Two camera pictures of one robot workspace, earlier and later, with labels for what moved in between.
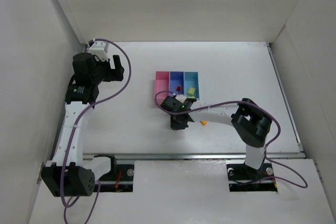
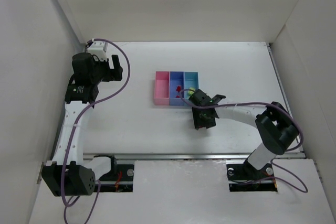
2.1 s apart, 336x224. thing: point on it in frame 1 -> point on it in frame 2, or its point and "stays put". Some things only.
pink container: (162, 84) stays put
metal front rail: (109, 157) stays put
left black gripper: (113, 69) stays put
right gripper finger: (180, 121) -> (207, 120)
